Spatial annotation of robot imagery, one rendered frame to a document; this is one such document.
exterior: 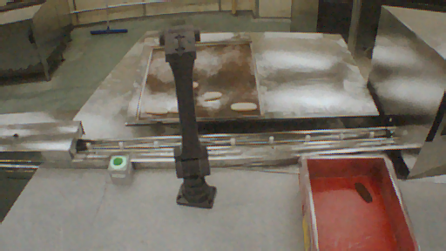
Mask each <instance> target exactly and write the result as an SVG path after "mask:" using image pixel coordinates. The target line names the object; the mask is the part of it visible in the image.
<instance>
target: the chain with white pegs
mask: <svg viewBox="0 0 446 251"><path fill-rule="evenodd" d="M389 137H391V136H388V137H374V132H370V136H369V138H351V139H372V138H389ZM342 139H344V138H343V134H340V137H339V139H334V140H342ZM309 140H310V136H309V135H306V139H305V141H290V142H289V141H288V142H274V137H270V142H269V143H265V144H243V145H242V144H241V145H235V139H231V145H223V146H244V145H267V144H276V143H291V142H314V141H315V140H310V141H309ZM334 140H332V139H331V140H316V141H334ZM154 145H155V146H148V147H129V148H151V147H163V146H159V142H158V141H154ZM86 146H87V148H86V149H87V150H89V149H109V148H116V147H106V148H91V144H90V143H87V144H86ZM119 147H120V148H117V149H129V148H128V147H126V148H124V147H123V144H122V142H119ZM163 148H173V146H170V147H163Z"/></svg>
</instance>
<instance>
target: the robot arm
mask: <svg viewBox="0 0 446 251"><path fill-rule="evenodd" d="M197 42H201V39H200V29H199V27H196V28H193V26H192V25H185V26H173V27H169V28H165V30H164V31H161V32H159V46H165V58H166V63H169V65H170V68H171V70H172V75H173V78H174V84H175V91H176V98H177V104H178V110H177V112H178V118H179V130H180V134H181V144H180V147H175V148H173V155H174V161H175V169H176V176H177V179H180V178H183V182H182V183H181V184H180V187H179V193H178V195H177V198H176V202H177V204H178V205H182V206H189V207H201V208H208V209H211V208H213V204H214V201H215V197H216V193H217V187H216V186H210V185H209V184H208V183H207V182H206V179H205V177H204V176H206V177H207V176H211V167H210V163H209V159H208V150H207V145H201V142H200V140H199V135H198V127H197V117H196V107H195V98H194V89H193V69H194V61H195V59H197V52H196V46H195V43H197Z"/></svg>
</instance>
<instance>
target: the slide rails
mask: <svg viewBox="0 0 446 251"><path fill-rule="evenodd" d="M340 134H343V138H346V137H358V136H370V132H357V133H337V134H317V135H309V136H310V139H338V138H339V137H340ZM390 134H391V131H376V132H374V136H376V135H390ZM273 137H274V141H275V140H297V139H306V135H294V136H273ZM372 139H392V138H391V137H389V138H372ZM351 140H371V139H342V140H334V141H314V142H291V143H276V144H267V145H244V146H279V145H288V144H310V143H332V142H338V141H351ZM154 141H158V142H159V145H167V146H179V145H180V144H181V139H176V140H154ZM154 141H132V142H122V144H123V146H155V145H154ZM200 142H201V145H202V144H226V143H231V139H201V140H200ZM250 142H270V137H248V139H235V143H250ZM86 144H87V143H77V144H76V146H82V147H87V146H86ZM90 144H91V147H94V146H119V142H111V143H110V142H91V143H90ZM218 147H243V146H208V147H207V148H218ZM174 148H175V147H174ZM148 149H161V150H171V149H173V148H163V147H151V148H129V149H117V148H109V149H89V151H106V150H119V151H126V150H148Z"/></svg>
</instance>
